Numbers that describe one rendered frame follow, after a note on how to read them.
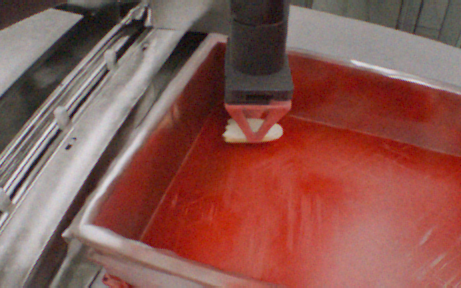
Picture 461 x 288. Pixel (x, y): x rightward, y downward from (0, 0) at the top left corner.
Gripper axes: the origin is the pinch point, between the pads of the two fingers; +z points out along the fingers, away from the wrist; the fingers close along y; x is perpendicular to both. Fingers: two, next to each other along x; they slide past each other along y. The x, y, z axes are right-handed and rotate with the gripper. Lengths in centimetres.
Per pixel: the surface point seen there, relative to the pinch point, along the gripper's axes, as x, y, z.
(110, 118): 17.6, 1.0, -0.3
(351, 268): -9.4, -17.3, 3.4
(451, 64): -38.4, 21.6, 3.9
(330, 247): -7.5, -14.7, 3.4
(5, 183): 29.2, -8.9, 0.9
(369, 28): -24.8, 33.0, 4.0
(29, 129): 28.5, -0.7, -0.1
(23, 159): 28.1, -5.0, 0.9
